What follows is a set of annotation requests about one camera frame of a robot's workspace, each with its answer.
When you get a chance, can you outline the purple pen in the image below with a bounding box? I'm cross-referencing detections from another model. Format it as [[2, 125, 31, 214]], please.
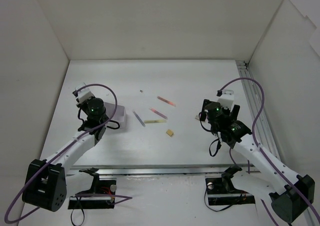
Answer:
[[132, 110, 146, 127]]

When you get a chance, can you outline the aluminium rail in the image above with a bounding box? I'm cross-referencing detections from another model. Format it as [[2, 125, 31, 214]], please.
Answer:
[[37, 163, 296, 179], [235, 61, 281, 159]]

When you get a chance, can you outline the red pen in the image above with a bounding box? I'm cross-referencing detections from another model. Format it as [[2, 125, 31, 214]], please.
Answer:
[[149, 108, 168, 120], [157, 96, 176, 107]]

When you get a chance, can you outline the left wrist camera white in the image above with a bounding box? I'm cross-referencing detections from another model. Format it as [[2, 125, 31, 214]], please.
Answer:
[[72, 83, 94, 105]]

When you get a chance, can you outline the yellow highlighter pen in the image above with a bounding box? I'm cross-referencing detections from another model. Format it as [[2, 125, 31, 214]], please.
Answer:
[[144, 119, 167, 124]]

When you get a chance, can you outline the purple cable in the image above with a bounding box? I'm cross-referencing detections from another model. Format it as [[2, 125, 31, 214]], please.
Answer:
[[4, 83, 133, 223], [218, 77, 316, 224]]

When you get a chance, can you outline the aluminium right rail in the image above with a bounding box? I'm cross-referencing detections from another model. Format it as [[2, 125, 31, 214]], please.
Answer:
[[235, 61, 281, 159]]

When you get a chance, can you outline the aluminium front rail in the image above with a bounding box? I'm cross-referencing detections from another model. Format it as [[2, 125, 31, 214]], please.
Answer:
[[37, 163, 296, 179]]

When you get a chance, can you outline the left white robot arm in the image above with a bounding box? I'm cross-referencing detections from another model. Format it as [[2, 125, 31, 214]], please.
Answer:
[[22, 98, 118, 212]]

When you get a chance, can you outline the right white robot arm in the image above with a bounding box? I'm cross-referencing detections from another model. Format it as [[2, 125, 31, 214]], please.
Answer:
[[199, 99, 315, 224]]

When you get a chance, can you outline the tan eraser block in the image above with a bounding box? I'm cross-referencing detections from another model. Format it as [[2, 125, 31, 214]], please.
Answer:
[[166, 129, 174, 137]]

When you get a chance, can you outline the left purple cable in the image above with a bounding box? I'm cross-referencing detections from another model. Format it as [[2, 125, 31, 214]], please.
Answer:
[[4, 83, 133, 223]]

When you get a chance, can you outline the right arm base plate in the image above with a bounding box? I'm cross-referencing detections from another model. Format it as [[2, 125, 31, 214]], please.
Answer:
[[203, 177, 256, 212]]

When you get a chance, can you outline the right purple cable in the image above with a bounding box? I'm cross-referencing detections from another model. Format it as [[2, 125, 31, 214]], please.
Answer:
[[218, 77, 316, 224]]

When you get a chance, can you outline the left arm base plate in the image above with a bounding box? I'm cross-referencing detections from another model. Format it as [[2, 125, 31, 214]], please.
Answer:
[[68, 179, 117, 225]]

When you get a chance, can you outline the white divided organizer box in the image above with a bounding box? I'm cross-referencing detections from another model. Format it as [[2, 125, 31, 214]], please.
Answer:
[[104, 102, 127, 130]]

